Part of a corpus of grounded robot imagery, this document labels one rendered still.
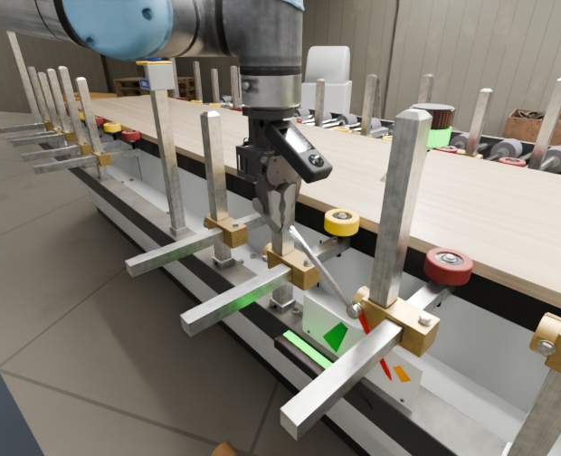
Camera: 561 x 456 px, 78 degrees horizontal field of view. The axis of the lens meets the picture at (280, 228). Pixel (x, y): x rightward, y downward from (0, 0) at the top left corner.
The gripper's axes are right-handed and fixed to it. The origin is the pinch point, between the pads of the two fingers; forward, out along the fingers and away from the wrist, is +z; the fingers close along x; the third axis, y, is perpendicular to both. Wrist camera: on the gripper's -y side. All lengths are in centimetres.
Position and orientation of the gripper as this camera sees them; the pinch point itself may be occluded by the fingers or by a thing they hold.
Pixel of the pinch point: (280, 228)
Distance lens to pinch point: 60.5
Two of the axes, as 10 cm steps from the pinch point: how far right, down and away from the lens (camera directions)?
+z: 0.0, 8.9, 4.6
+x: -7.4, 3.1, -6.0
